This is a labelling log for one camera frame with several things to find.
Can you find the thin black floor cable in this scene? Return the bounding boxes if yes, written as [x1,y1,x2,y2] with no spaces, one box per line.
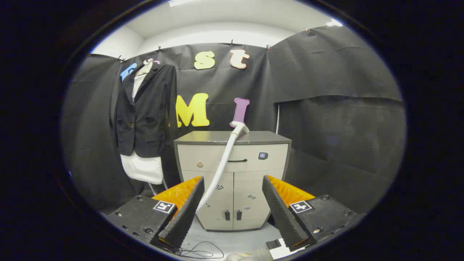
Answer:
[174,241,225,259]

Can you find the row of backdrop clips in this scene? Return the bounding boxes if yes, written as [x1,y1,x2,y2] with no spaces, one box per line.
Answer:
[117,27,310,62]

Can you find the white garment steamer with hose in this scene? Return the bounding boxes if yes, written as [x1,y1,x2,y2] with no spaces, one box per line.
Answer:
[196,121,250,214]

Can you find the black backdrop cloth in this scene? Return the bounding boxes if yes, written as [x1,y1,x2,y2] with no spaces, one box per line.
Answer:
[62,25,406,218]

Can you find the grey cabinet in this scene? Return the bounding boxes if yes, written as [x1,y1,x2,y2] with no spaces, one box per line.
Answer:
[173,130,292,231]

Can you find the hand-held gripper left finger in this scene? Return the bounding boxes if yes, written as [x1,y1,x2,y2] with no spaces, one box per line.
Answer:
[107,176,205,251]

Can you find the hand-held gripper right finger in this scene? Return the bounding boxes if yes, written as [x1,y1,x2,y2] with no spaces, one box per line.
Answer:
[262,175,357,252]

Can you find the white shirt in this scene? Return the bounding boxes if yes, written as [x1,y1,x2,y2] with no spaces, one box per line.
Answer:
[120,63,163,185]

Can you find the black suit jacket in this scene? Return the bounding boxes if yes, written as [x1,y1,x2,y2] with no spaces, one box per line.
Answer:
[111,63,178,158]

